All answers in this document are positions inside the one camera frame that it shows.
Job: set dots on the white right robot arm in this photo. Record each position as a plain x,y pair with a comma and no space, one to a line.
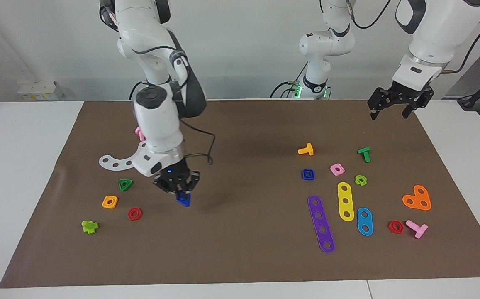
159,124

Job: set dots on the pink square plastic nut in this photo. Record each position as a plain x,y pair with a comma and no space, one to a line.
342,171

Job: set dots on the orange heart-shaped plastic plate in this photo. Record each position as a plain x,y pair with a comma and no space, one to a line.
417,198

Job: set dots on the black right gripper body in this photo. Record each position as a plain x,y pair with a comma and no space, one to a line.
177,178

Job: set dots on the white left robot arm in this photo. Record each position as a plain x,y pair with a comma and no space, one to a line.
434,33

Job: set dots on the white box with yellow labels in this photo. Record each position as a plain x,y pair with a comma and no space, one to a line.
38,91

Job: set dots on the pink plastic bolt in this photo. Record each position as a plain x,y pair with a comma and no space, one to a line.
138,133
414,226

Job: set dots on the green triangular plastic nut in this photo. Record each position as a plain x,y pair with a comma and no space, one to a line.
124,188

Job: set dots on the dark green plastic bolt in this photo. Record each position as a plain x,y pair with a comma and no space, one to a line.
365,154

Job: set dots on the brown table mat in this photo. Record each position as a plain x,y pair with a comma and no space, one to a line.
240,249

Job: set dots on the yellow three-hole plastic strip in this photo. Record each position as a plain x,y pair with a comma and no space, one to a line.
345,195

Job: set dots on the purple four-hole plastic strip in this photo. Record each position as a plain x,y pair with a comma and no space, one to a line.
321,222

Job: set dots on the blue two-hole plastic strip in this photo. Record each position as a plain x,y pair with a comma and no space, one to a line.
364,221

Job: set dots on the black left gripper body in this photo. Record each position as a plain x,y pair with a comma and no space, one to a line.
405,94

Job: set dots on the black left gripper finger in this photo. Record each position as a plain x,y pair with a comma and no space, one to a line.
413,107
376,99

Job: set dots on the blue triangle-head plastic bolt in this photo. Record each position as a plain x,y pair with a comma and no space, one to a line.
183,201

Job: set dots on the red hexagonal plastic nut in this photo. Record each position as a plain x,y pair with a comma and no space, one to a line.
130,214
391,227

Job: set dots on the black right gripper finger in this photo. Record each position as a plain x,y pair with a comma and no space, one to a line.
188,189
174,190

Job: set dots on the orange plastic bolt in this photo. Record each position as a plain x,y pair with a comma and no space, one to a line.
307,148

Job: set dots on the white curved five-hole plate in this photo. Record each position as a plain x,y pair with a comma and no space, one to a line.
121,164

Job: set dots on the blue square plastic nut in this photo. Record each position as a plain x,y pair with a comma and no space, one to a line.
311,177

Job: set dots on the lime green plastic bolt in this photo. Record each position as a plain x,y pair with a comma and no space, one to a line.
88,226

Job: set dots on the green cross-shaped plastic nut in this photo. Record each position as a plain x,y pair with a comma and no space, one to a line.
357,181

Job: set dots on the orange square plastic nut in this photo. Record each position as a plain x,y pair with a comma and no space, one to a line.
104,204

